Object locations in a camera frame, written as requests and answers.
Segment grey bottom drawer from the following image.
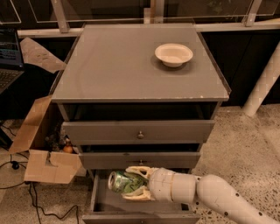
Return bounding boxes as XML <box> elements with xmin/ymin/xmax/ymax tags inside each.
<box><xmin>82</xmin><ymin>170</ymin><xmax>200</xmax><ymax>224</ymax></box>

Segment grey middle drawer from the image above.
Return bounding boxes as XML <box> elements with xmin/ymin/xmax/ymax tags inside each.
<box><xmin>80</xmin><ymin>143</ymin><xmax>200</xmax><ymax>169</ymax></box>

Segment brass top drawer knob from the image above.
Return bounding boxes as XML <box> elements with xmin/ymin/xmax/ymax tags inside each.
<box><xmin>137</xmin><ymin>130</ymin><xmax>144</xmax><ymax>139</ymax></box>

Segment white paper bowl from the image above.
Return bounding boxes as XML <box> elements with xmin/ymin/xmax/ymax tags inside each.
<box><xmin>155</xmin><ymin>43</ymin><xmax>193</xmax><ymax>67</ymax></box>

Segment black laptop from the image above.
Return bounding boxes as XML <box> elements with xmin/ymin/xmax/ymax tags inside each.
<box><xmin>0</xmin><ymin>27</ymin><xmax>25</xmax><ymax>94</ymax></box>

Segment grey top drawer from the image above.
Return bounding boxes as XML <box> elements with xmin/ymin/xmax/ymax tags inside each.
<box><xmin>63</xmin><ymin>102</ymin><xmax>214</xmax><ymax>145</ymax></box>

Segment open cardboard box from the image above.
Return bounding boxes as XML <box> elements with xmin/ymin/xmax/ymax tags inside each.
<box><xmin>9</xmin><ymin>95</ymin><xmax>87</xmax><ymax>184</ymax></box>

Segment grey drawer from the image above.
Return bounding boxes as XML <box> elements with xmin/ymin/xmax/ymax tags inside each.
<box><xmin>82</xmin><ymin>170</ymin><xmax>200</xmax><ymax>224</ymax></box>
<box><xmin>80</xmin><ymin>143</ymin><xmax>200</xmax><ymax>169</ymax></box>
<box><xmin>63</xmin><ymin>102</ymin><xmax>214</xmax><ymax>145</ymax></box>

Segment green soda can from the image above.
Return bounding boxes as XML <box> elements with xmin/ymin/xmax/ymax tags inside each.
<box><xmin>108</xmin><ymin>171</ymin><xmax>147</xmax><ymax>193</ymax></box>

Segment grey drawer cabinet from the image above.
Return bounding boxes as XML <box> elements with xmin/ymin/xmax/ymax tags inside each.
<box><xmin>50</xmin><ymin>23</ymin><xmax>233</xmax><ymax>224</ymax></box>

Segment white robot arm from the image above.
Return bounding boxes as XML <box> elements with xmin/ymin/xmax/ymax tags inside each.
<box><xmin>122</xmin><ymin>166</ymin><xmax>279</xmax><ymax>224</ymax></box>

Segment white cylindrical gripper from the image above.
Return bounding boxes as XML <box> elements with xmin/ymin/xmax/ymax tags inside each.
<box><xmin>122</xmin><ymin>166</ymin><xmax>196</xmax><ymax>204</ymax></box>

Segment orange fruit in box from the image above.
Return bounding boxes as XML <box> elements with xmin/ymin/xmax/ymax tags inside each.
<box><xmin>63</xmin><ymin>145</ymin><xmax>74</xmax><ymax>154</ymax></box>

